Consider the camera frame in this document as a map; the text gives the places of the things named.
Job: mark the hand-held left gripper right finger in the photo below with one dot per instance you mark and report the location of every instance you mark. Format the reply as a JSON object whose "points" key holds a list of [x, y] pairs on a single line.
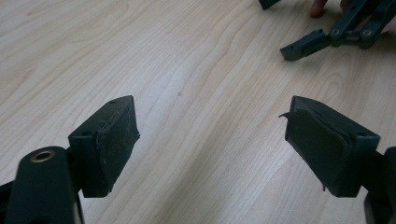
{"points": [[327, 149]]}

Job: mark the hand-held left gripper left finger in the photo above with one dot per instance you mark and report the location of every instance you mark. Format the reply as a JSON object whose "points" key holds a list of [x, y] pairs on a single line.
{"points": [[106, 146]]}

